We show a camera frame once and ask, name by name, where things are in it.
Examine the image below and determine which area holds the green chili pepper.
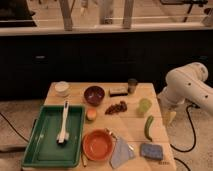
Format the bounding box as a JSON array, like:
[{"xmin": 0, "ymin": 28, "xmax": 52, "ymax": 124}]
[{"xmin": 144, "ymin": 115, "xmax": 154, "ymax": 142}]

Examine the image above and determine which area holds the orange bowl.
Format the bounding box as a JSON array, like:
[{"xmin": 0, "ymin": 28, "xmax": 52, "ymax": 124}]
[{"xmin": 83, "ymin": 129, "xmax": 114, "ymax": 162}]

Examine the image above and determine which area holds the light green cup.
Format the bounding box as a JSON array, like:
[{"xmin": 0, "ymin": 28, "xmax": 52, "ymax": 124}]
[{"xmin": 138, "ymin": 98, "xmax": 152, "ymax": 116}]

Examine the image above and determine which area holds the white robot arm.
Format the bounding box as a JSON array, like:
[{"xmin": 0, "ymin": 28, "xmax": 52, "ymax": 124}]
[{"xmin": 157, "ymin": 62, "xmax": 213, "ymax": 126}]

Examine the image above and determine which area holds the wooden pencil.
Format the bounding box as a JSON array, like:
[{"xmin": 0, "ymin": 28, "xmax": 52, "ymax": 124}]
[{"xmin": 81, "ymin": 154, "xmax": 87, "ymax": 167}]

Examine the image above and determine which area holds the brown block eraser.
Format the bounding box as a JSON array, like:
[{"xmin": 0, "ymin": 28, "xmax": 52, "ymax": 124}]
[{"xmin": 109, "ymin": 88, "xmax": 128, "ymax": 97}]

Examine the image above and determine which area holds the orange peach fruit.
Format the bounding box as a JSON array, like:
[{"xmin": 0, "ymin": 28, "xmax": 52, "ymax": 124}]
[{"xmin": 86, "ymin": 109, "xmax": 97, "ymax": 121}]

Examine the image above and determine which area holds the dark red grape bunch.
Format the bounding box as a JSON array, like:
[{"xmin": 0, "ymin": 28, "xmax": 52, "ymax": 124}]
[{"xmin": 105, "ymin": 101, "xmax": 127, "ymax": 115}]

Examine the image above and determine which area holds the green plastic tray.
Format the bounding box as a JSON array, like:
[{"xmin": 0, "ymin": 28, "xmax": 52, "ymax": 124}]
[{"xmin": 22, "ymin": 106, "xmax": 85, "ymax": 169}]

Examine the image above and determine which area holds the white dish brush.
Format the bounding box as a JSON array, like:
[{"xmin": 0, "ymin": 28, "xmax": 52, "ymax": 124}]
[{"xmin": 57, "ymin": 101, "xmax": 69, "ymax": 144}]

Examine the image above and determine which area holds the blue sponge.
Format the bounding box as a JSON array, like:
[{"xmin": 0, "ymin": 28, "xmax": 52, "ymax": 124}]
[{"xmin": 140, "ymin": 143, "xmax": 163, "ymax": 160}]

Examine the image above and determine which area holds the dark purple bowl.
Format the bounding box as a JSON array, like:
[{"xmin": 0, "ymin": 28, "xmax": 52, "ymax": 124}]
[{"xmin": 84, "ymin": 86, "xmax": 105, "ymax": 106}]

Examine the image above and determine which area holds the white small cup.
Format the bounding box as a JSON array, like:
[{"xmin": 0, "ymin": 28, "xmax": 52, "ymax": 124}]
[{"xmin": 54, "ymin": 81, "xmax": 69, "ymax": 97}]

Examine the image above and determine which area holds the dark brown cylinder cup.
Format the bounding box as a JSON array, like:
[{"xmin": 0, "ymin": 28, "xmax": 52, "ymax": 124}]
[{"xmin": 128, "ymin": 78, "xmax": 138, "ymax": 94}]

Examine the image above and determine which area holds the black cable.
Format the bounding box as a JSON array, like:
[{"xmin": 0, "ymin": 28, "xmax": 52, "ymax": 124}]
[{"xmin": 170, "ymin": 103, "xmax": 201, "ymax": 154}]

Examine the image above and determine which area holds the grey folded cloth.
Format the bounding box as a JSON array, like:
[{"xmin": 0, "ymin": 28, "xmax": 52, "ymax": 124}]
[{"xmin": 110, "ymin": 137, "xmax": 135, "ymax": 169}]

